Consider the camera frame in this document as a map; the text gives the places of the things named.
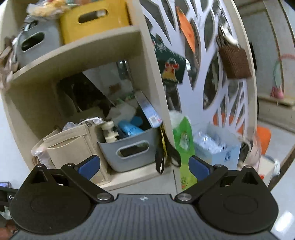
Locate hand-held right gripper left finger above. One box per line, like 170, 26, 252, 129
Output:
23, 155, 114, 204

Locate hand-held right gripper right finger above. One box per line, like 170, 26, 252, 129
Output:
174, 155, 268, 204

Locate blue-grey plastic basket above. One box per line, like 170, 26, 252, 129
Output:
97, 127, 162, 172

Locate beige felt organizer box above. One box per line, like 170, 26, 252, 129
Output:
43, 125, 111, 185

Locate blue garbage bag roll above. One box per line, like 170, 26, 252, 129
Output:
118, 120, 144, 136

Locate light blue mask packet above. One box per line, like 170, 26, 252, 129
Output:
135, 90, 162, 128

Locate beige wooden shelf unit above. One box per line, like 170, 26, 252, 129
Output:
0, 0, 176, 192

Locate light blue cardboard box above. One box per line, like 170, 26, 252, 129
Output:
194, 126, 241, 170

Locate green wet wipes pack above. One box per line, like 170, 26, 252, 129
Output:
169, 111, 197, 191

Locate cream pump bottle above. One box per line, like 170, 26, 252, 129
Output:
101, 121, 120, 143

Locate stack of padded envelopes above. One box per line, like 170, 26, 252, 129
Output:
31, 138, 54, 169

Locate white tree lattice panel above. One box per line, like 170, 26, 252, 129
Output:
138, 0, 257, 171

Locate orange plastic object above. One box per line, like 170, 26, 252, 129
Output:
255, 126, 272, 155

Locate mirror pane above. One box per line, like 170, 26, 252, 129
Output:
83, 61, 139, 109

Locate beige low bench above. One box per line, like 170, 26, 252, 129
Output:
257, 95, 295, 132

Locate pink toy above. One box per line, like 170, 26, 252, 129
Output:
271, 86, 285, 100

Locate dark green printed bag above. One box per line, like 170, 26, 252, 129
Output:
150, 32, 187, 85

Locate brown woven hanging basket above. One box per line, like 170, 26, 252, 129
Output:
218, 45, 251, 79

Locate pale grey plastic basket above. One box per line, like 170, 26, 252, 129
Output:
16, 21, 64, 68

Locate orange paper cutout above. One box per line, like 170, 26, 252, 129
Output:
176, 7, 196, 52

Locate yellow plastic basket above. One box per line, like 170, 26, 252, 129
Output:
60, 2, 131, 44

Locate clear plastic snack bag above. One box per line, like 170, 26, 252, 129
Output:
26, 0, 70, 19

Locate yellow black strap bag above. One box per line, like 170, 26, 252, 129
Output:
155, 125, 181, 174

